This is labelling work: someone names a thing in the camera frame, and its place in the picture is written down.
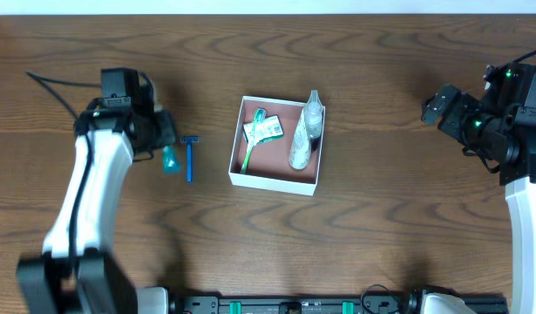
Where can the clear spray bottle dark liquid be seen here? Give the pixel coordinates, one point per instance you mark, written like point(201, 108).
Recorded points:
point(313, 114)

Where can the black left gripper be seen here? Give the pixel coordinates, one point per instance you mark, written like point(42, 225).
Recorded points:
point(166, 136)

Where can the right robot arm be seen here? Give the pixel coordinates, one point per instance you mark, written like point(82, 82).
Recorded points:
point(501, 127)

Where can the white box with pink interior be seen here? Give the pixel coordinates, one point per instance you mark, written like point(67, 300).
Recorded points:
point(268, 166)

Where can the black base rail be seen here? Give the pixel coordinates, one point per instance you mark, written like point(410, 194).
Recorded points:
point(375, 299)

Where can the red green toothpaste tube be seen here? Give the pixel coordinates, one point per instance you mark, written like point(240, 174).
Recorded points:
point(171, 164)

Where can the green white toothbrush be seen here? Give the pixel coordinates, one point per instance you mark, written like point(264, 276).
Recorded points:
point(258, 118)

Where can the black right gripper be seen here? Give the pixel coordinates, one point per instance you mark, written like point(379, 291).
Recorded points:
point(444, 106)

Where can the blue disposable razor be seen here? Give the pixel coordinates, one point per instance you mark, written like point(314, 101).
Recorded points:
point(189, 141)

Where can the white cosmetic tube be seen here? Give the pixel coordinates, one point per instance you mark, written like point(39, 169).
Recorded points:
point(300, 151)

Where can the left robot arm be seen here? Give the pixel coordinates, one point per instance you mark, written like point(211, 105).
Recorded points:
point(76, 271)

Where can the green white soap packet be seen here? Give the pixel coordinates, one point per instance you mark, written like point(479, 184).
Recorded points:
point(270, 129)

